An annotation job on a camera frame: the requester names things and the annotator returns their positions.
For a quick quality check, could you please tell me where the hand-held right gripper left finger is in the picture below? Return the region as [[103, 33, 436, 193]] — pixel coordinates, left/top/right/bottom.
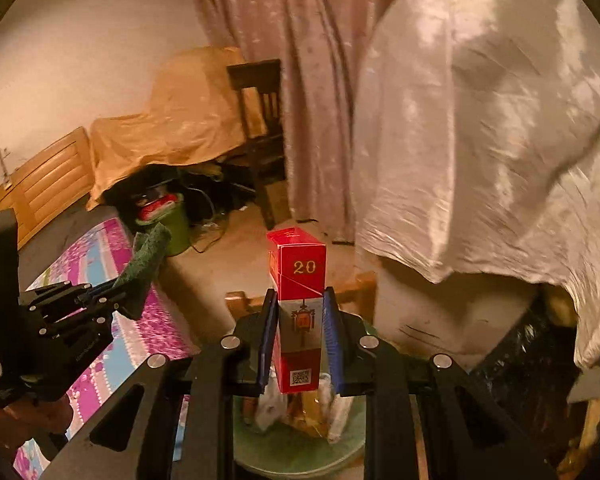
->
[[40, 287, 281, 480]]

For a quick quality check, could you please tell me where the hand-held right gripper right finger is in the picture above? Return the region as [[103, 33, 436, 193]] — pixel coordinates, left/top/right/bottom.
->
[[322, 286, 559, 480]]

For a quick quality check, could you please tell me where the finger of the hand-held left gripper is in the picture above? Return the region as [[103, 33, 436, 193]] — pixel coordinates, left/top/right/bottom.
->
[[22, 281, 131, 308], [32, 297, 128, 336]]

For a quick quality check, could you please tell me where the red cigarette box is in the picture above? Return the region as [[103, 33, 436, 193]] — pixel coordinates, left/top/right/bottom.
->
[[266, 227, 328, 394]]

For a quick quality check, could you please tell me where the green lined trash bin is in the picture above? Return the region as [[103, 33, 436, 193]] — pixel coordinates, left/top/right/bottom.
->
[[229, 370, 382, 477]]

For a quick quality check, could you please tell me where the person's left hand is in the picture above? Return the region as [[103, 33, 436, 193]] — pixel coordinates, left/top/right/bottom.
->
[[0, 391, 76, 453]]

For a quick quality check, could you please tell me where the floral striped blanket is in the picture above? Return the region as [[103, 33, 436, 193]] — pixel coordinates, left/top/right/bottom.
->
[[10, 217, 202, 472]]

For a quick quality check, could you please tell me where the grey bed sheet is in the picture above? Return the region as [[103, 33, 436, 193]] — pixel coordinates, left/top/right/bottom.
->
[[17, 204, 133, 292]]

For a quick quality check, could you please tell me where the white crumpled tissue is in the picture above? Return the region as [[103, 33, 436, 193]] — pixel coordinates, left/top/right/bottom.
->
[[254, 385, 290, 433]]

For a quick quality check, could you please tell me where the white tissue pack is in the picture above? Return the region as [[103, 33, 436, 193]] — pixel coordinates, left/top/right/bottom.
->
[[327, 375, 357, 445]]

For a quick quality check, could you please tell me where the green plastic bucket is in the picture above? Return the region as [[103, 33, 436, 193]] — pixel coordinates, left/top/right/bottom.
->
[[134, 191, 192, 257]]

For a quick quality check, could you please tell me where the wooden bed headboard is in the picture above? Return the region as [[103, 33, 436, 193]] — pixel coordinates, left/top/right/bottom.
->
[[0, 126, 97, 252]]

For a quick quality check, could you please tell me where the black plastic bag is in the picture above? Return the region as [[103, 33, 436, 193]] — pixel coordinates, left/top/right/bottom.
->
[[469, 285, 592, 413]]

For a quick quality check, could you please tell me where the dark wooden chair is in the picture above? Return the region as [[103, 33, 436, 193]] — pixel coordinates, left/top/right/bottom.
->
[[226, 59, 289, 232]]

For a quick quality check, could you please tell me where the yellow cloth cover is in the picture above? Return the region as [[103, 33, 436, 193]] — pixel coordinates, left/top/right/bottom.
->
[[86, 46, 270, 212]]

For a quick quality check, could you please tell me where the large white satin cloth cover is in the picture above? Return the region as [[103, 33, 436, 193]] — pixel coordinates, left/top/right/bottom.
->
[[352, 0, 600, 372]]

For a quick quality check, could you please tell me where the beige patterned curtain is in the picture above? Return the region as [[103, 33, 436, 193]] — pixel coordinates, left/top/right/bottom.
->
[[186, 0, 383, 244]]

